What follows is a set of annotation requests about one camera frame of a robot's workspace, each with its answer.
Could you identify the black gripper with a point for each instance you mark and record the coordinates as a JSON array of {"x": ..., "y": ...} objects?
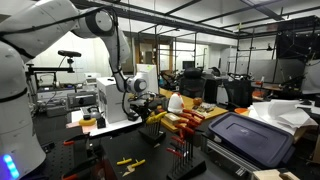
[{"x": 143, "y": 107}]

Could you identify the white chicken plush toy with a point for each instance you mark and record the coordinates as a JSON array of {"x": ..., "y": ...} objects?
[{"x": 176, "y": 103}]

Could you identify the black stand with red keys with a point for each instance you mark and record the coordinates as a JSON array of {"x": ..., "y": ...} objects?
[{"x": 185, "y": 164}]

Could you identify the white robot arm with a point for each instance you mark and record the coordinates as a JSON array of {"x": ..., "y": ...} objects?
[{"x": 24, "y": 36}]

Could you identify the black office chair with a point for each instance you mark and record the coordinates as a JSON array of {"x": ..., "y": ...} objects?
[{"x": 192, "y": 83}]

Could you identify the dark blue plastic bin lid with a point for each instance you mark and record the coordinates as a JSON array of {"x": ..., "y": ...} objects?
[{"x": 264, "y": 144}]

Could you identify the white cardboard box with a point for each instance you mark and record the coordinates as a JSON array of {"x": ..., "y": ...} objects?
[{"x": 110, "y": 100}]

